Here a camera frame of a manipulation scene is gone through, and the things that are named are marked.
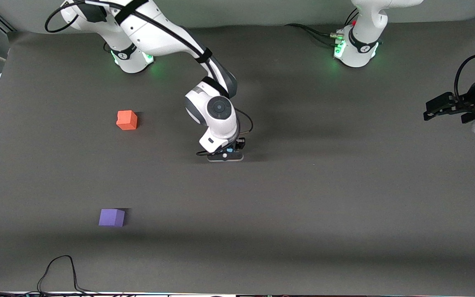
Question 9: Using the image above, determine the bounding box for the orange foam block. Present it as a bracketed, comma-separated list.
[116, 110, 138, 131]

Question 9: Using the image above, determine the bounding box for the purple foam block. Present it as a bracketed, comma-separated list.
[99, 209, 126, 227]

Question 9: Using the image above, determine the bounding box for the dark grey table mat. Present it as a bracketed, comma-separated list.
[0, 14, 475, 295]

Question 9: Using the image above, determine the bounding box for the black left base cable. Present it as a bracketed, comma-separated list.
[284, 23, 343, 47]

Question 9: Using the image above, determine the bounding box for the looped black floor cable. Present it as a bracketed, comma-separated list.
[38, 255, 98, 295]

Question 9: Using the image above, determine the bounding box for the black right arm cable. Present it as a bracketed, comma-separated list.
[44, 0, 255, 158]

